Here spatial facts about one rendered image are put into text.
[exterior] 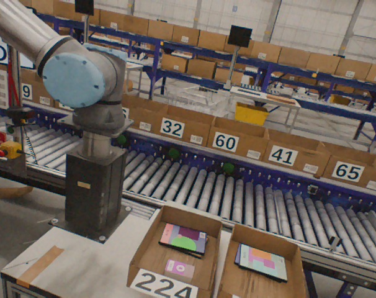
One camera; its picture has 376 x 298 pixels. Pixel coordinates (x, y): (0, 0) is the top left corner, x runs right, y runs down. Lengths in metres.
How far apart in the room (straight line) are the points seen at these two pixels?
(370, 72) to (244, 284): 5.95
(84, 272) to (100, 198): 0.26
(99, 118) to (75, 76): 0.24
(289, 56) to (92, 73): 5.73
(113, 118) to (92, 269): 0.55
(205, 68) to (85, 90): 5.39
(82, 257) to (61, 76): 0.66
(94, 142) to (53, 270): 0.47
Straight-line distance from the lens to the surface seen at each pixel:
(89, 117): 1.02
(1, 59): 1.77
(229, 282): 1.15
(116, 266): 1.13
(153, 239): 1.23
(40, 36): 0.90
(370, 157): 2.36
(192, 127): 1.87
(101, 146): 1.09
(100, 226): 1.22
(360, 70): 6.66
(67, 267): 1.13
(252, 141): 1.86
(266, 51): 6.29
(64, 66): 0.82
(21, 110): 1.57
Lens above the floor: 1.57
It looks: 22 degrees down
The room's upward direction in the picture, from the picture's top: 12 degrees clockwise
